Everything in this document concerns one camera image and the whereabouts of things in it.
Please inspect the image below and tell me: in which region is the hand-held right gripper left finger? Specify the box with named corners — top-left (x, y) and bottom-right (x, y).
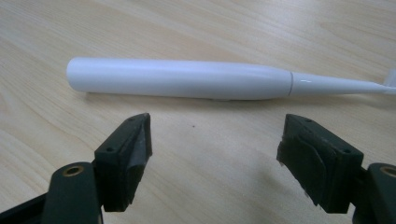
top-left (92, 112), bottom-right (153, 213)

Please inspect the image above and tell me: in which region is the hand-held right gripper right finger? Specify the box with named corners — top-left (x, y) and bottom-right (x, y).
top-left (276, 113), bottom-right (364, 215)

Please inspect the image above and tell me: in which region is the white electric toothbrush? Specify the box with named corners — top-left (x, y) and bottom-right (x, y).
top-left (65, 56), bottom-right (396, 101)

